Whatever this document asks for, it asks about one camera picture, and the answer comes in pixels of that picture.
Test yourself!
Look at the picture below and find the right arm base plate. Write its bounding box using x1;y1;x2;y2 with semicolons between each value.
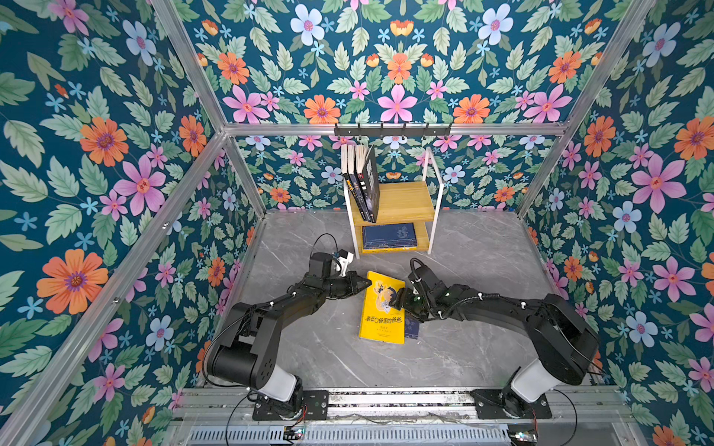
470;388;552;420

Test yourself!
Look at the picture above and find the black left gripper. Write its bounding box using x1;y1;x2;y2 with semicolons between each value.
322;270;372;299

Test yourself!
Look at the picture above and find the black book leaning on shelf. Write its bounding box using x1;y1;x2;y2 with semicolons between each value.
341;144;364;219

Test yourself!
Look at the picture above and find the black wolf cover book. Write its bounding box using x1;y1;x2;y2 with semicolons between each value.
354;145;380;223

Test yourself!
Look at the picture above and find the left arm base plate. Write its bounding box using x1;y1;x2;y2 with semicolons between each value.
252;390;330;422

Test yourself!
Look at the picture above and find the navy book yellow label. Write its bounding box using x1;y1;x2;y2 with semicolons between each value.
363;223;418;250

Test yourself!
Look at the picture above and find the yellow cartoon cover book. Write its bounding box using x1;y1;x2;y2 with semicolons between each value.
359;271;405;345

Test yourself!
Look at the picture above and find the black hook rack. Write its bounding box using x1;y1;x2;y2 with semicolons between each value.
333;123;452;139

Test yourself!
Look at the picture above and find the white wooden two-tier shelf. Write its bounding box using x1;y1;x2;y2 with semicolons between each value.
343;149;444;256

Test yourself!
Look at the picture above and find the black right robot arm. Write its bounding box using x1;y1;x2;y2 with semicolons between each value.
389;258;600;418

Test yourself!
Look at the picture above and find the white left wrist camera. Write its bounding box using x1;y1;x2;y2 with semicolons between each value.
334;249;354;277

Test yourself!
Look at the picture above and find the aluminium mounting rail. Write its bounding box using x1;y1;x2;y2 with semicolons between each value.
172;386;635;424

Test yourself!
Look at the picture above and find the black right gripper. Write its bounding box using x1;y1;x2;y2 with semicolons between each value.
386;287;434;321

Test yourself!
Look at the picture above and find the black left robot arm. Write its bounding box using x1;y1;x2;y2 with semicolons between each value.
203;250;371;419

